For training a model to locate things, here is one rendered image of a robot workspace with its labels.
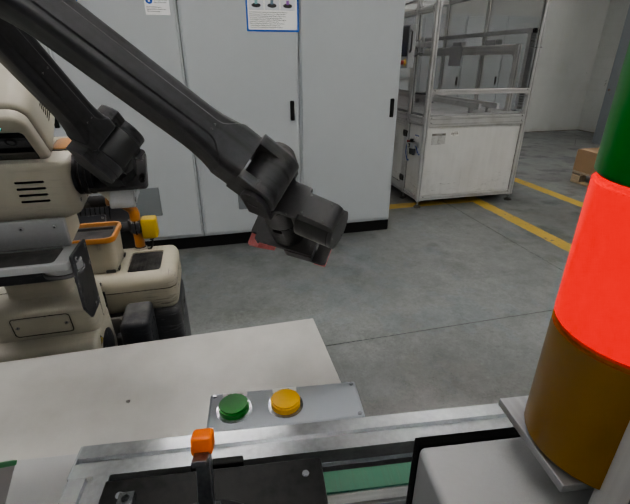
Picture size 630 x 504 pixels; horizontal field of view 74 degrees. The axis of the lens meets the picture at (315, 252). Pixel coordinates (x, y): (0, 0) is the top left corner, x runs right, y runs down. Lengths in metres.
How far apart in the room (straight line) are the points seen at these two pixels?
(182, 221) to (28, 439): 2.72
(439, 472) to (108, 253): 1.24
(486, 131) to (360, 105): 1.67
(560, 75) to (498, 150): 5.84
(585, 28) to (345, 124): 7.91
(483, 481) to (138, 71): 0.47
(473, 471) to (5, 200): 0.96
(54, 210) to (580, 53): 10.37
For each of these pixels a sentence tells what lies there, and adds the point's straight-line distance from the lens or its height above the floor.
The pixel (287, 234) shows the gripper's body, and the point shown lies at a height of 1.15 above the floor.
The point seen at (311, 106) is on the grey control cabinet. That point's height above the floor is 1.08.
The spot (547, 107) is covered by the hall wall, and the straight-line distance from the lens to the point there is 10.45.
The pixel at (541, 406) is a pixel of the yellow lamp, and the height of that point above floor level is 1.28.
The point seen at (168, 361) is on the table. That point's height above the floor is 0.86.
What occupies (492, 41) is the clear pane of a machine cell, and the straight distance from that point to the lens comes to 4.56.
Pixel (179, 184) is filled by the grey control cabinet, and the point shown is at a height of 0.54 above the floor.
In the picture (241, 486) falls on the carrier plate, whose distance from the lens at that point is 0.52.
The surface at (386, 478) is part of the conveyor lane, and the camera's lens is 0.56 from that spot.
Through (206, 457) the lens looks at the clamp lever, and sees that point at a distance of 0.43.
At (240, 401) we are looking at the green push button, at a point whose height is 0.97.
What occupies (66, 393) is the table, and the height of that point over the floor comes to 0.86.
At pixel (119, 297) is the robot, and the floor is 0.75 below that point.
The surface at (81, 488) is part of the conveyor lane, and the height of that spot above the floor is 0.96.
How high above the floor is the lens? 1.39
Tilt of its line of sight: 25 degrees down
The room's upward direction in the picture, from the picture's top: straight up
